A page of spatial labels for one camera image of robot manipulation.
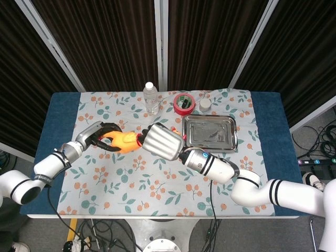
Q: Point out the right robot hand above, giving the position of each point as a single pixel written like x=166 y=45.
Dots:
x=162 y=141

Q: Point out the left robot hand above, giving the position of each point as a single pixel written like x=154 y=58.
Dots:
x=88 y=135

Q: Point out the orange rubber chicken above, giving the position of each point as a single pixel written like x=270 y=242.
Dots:
x=123 y=141

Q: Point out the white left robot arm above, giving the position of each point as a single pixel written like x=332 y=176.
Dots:
x=50 y=165

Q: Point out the stainless steel tray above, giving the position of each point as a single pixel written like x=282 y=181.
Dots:
x=210 y=131

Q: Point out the red tape roll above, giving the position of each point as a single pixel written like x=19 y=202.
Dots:
x=183 y=111

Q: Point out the clear plastic water bottle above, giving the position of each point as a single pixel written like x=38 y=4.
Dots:
x=151 y=101

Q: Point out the small black clip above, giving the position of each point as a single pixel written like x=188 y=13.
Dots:
x=186 y=103

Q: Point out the floral print tablecloth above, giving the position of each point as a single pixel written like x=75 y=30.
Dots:
x=147 y=183

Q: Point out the small white jar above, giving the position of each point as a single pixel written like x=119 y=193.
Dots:
x=205 y=105

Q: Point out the white table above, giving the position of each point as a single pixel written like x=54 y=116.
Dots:
x=157 y=217

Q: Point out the dark corrugated partition panel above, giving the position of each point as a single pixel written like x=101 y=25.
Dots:
x=302 y=52
x=26 y=78
x=110 y=39
x=210 y=39

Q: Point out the yellow bar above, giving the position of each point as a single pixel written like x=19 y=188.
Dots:
x=71 y=229

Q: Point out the blue table mat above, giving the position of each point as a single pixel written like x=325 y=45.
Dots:
x=278 y=131

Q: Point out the white sneaker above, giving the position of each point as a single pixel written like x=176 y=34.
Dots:
x=313 y=181
x=21 y=247

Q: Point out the black power strip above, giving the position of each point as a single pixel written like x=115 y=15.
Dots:
x=315 y=161

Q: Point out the chrome chair leg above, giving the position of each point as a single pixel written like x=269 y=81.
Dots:
x=312 y=236

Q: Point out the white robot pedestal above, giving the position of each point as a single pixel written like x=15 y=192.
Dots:
x=162 y=236

